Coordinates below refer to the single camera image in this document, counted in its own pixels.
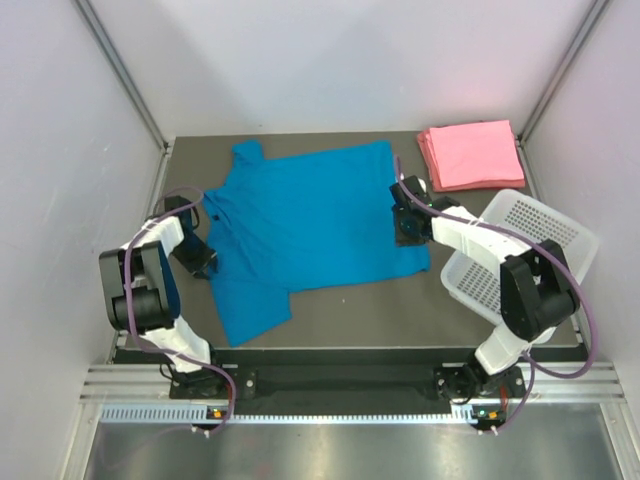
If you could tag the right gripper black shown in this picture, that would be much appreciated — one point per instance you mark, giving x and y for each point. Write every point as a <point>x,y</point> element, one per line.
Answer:
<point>402,239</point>

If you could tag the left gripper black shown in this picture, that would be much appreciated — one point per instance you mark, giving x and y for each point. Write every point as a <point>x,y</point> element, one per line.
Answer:
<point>207,257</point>

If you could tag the blue t shirt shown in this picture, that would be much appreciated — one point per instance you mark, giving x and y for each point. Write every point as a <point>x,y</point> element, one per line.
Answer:
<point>311,221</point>

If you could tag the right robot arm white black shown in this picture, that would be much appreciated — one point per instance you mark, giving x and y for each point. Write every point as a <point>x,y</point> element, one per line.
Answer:
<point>535,296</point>

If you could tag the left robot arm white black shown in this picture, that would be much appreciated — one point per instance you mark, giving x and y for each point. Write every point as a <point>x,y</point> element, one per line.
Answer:
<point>141,294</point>

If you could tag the folded pink t shirt stack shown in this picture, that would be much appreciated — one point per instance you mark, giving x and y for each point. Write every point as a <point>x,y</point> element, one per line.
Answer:
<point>481,155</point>

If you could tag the white perforated plastic basket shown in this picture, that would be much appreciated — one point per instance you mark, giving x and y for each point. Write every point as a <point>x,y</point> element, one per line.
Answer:
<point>475,287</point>

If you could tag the left aluminium corner post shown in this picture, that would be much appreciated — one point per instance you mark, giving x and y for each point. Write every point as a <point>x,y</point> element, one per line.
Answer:
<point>106,45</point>

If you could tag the aluminium corner post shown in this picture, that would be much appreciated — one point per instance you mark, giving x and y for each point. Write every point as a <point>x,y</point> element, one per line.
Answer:
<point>588,24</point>
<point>106,45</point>

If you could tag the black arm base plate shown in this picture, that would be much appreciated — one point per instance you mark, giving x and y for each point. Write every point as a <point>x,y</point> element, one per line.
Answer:
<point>446,364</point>

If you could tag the aluminium frame rail front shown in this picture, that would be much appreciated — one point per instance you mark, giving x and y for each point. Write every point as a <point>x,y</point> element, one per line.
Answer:
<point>145,383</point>

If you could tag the right aluminium corner post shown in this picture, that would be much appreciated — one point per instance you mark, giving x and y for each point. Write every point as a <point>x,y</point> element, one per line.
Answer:
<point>588,24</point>

